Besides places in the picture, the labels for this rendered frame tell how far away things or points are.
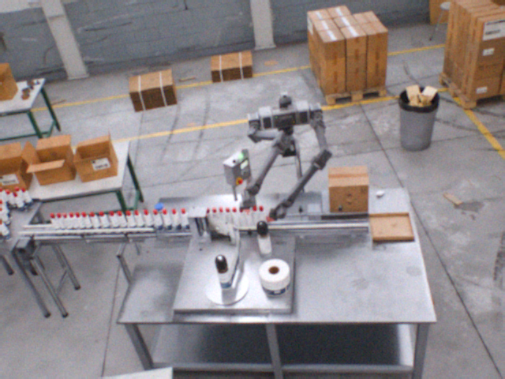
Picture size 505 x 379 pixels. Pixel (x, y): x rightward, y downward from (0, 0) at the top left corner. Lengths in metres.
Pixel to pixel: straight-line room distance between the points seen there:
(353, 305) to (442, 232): 1.95
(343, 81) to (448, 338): 3.82
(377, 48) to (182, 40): 3.49
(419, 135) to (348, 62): 1.49
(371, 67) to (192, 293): 4.39
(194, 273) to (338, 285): 1.02
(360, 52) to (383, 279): 3.93
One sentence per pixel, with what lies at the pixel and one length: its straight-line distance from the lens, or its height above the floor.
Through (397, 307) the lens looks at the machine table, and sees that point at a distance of 3.53.
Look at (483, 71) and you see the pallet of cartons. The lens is 6.89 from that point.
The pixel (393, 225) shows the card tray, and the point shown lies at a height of 0.83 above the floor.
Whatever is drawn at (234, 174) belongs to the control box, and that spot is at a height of 1.41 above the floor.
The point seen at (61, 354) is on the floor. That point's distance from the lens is 4.87.
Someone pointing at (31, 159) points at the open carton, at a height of 1.04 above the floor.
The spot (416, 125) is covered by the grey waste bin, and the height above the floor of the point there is 0.35.
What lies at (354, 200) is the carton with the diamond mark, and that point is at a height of 0.97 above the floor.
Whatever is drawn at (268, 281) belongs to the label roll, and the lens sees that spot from 3.43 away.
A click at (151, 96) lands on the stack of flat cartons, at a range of 7.69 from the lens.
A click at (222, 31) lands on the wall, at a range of 8.98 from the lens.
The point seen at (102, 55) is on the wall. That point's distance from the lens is 9.28.
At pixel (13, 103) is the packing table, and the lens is 7.24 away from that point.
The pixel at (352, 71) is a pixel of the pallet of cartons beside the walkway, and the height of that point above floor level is 0.43.
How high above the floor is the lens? 3.60
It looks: 38 degrees down
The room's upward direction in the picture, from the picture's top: 9 degrees counter-clockwise
